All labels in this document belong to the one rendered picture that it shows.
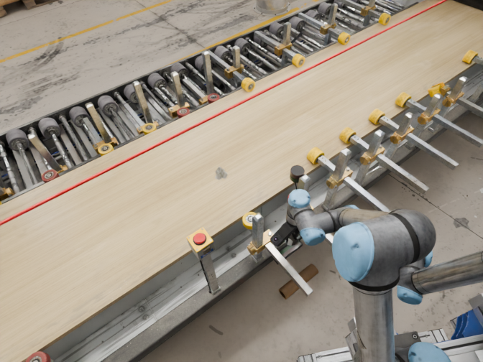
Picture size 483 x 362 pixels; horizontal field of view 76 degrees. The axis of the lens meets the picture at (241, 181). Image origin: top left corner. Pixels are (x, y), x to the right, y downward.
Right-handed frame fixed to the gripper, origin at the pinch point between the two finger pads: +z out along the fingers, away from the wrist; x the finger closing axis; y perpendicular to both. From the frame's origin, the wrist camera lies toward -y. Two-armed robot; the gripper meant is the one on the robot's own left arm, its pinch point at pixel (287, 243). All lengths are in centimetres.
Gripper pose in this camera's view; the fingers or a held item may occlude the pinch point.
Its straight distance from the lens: 140.8
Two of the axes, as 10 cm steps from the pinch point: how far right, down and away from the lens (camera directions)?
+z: 0.3, 6.1, 8.0
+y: 8.0, -4.9, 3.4
